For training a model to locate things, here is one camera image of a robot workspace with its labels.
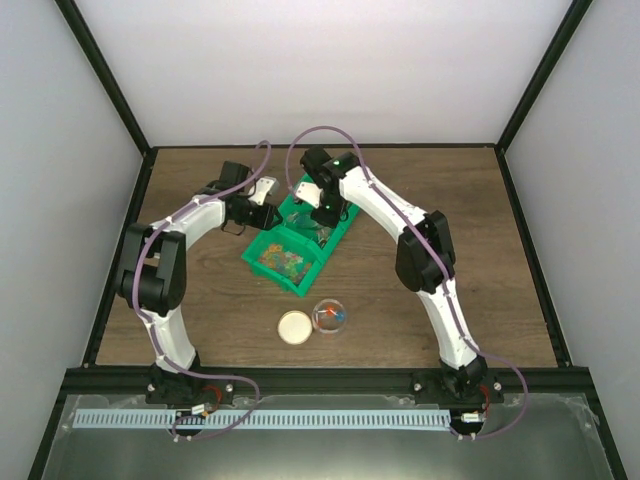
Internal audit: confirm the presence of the silver metal scoop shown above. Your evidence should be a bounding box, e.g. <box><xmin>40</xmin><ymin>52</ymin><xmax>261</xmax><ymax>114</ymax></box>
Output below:
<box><xmin>313</xmin><ymin>226</ymin><xmax>332</xmax><ymax>243</ymax></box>

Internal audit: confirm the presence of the green bin with popsicle candies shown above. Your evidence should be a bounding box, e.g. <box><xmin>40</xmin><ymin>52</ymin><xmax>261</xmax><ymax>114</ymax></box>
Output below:
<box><xmin>279</xmin><ymin>174</ymin><xmax>360</xmax><ymax>233</ymax></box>

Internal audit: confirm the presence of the green bin with star candies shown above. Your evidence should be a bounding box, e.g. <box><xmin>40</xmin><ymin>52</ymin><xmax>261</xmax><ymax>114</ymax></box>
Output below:
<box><xmin>241</xmin><ymin>226</ymin><xmax>327</xmax><ymax>297</ymax></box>

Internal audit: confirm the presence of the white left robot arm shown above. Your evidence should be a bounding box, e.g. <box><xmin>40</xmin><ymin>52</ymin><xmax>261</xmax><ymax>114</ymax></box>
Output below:
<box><xmin>115</xmin><ymin>161</ymin><xmax>283</xmax><ymax>404</ymax></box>

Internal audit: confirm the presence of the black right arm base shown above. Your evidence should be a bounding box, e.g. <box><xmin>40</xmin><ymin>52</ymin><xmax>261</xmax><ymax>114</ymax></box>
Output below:
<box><xmin>409</xmin><ymin>369</ymin><xmax>504</xmax><ymax>407</ymax></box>

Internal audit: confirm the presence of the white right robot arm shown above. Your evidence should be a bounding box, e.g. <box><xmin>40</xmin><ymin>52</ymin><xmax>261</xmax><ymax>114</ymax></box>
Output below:
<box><xmin>295</xmin><ymin>146</ymin><xmax>487</xmax><ymax>403</ymax></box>

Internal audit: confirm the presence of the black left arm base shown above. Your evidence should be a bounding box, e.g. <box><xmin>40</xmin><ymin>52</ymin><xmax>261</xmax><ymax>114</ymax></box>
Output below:
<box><xmin>146</xmin><ymin>365</ymin><xmax>234</xmax><ymax>406</ymax></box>

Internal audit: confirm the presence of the clear glass jar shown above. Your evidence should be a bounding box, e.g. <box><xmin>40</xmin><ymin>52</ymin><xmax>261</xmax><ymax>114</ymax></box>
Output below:
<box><xmin>311</xmin><ymin>298</ymin><xmax>347</xmax><ymax>335</ymax></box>

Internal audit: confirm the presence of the cream jar lid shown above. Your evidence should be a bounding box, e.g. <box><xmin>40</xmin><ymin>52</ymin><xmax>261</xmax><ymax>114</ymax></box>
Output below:
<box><xmin>277</xmin><ymin>310</ymin><xmax>313</xmax><ymax>345</ymax></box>

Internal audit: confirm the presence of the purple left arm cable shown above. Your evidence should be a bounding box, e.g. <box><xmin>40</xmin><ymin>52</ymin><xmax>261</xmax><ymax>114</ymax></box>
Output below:
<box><xmin>133</xmin><ymin>139</ymin><xmax>273</xmax><ymax>444</ymax></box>

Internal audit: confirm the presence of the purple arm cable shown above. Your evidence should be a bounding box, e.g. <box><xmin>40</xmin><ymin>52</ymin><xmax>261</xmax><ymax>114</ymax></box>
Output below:
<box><xmin>285</xmin><ymin>124</ymin><xmax>529</xmax><ymax>442</ymax></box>
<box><xmin>133</xmin><ymin>139</ymin><xmax>273</xmax><ymax>444</ymax></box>

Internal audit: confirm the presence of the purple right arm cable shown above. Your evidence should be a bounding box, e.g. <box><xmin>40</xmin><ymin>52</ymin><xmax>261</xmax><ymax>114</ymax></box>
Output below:
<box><xmin>285</xmin><ymin>124</ymin><xmax>529</xmax><ymax>442</ymax></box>

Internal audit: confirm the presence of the light blue slotted cable duct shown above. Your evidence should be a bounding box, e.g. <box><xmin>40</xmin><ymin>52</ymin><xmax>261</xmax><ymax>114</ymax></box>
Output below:
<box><xmin>72</xmin><ymin>409</ymin><xmax>451</xmax><ymax>431</ymax></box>

